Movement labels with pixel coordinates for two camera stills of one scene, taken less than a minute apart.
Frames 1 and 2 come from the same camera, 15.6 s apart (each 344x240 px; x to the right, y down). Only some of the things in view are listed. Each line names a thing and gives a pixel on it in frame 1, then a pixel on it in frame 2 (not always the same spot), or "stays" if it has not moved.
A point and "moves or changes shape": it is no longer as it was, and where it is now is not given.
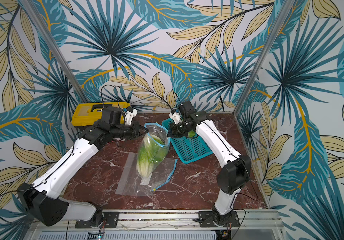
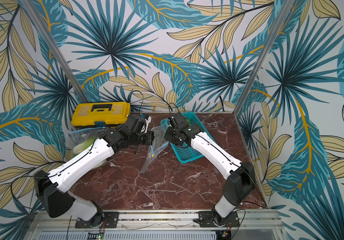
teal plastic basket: (189, 149) stays
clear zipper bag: (128, 181) -> (158, 141)
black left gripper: (136, 126) -> (150, 138)
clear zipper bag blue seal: (152, 149) moves or changes shape
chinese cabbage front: (147, 155) moves or changes shape
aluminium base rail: (260, 224) stays
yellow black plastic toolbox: (88, 114) stays
